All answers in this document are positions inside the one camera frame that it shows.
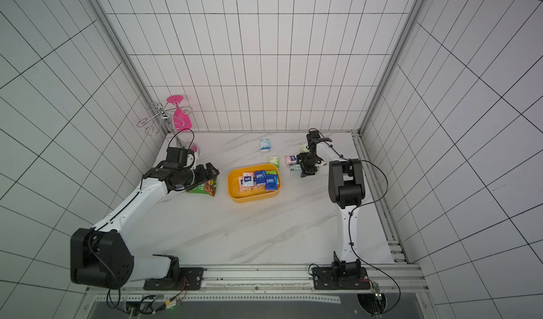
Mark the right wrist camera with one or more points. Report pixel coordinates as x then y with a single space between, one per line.
313 136

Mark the dark blue tissue pack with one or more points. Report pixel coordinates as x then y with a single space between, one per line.
272 182
260 178

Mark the dark blue tissue pack front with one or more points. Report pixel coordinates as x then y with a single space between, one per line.
260 178

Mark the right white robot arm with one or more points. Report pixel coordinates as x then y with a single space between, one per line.
346 189

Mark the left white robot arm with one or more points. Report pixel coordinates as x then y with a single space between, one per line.
99 255

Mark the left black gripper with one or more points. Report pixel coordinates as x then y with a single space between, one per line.
203 177

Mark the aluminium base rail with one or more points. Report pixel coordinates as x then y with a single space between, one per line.
271 283

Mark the pink white tissue pack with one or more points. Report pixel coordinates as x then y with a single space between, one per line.
241 184

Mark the light blue tissue pack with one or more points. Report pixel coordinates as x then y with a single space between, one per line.
265 145

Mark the chrome glass rack stand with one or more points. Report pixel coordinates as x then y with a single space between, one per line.
161 120

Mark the yellow plastic storage box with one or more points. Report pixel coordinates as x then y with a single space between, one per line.
252 193

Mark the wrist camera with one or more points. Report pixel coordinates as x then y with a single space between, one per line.
313 136
177 156

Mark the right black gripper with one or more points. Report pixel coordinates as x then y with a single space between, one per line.
308 162

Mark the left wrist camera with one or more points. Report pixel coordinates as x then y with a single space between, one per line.
177 156

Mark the pink wine glass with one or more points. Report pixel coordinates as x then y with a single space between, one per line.
180 119

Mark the green red chips bag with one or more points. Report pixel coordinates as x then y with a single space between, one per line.
208 188

